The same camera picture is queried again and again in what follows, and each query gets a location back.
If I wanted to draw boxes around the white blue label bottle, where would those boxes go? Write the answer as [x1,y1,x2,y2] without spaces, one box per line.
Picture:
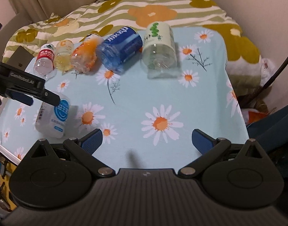
[35,93,70,138]

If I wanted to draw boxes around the grey laptop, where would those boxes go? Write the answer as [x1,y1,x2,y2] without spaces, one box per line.
[7,46,34,71]

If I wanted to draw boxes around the red label water bottle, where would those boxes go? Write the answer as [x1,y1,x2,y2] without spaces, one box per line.
[34,43,55,77]

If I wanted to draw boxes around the orange label crumpled bottle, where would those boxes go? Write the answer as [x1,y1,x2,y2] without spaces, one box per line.
[70,34,104,73]

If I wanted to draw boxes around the yellow drink bottle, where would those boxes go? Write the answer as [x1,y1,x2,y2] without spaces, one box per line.
[54,39,74,73]

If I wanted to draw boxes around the light blue daisy cloth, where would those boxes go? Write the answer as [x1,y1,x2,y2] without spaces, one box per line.
[0,27,250,168]

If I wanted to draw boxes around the green white label bottle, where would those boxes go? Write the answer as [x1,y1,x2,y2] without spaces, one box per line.
[142,21,179,79]

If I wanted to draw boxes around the green striped floral duvet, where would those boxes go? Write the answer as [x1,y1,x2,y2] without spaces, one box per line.
[2,0,263,97]

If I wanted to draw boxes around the black cable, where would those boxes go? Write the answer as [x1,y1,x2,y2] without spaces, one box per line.
[248,47,288,106]

